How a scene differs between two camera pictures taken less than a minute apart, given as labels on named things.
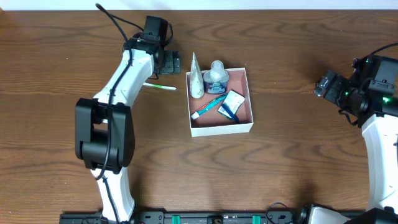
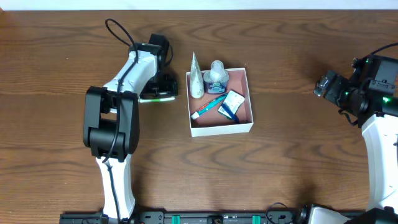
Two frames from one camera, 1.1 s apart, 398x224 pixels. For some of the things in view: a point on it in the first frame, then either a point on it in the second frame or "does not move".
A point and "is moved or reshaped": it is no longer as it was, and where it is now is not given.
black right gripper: x=333 y=90 does not move
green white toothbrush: x=160 y=86 is moved or reshaped
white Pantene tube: x=196 y=79 does not move
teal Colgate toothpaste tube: x=195 y=115 does not move
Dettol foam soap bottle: x=216 y=81 does not move
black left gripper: x=171 y=62 -> x=166 y=86
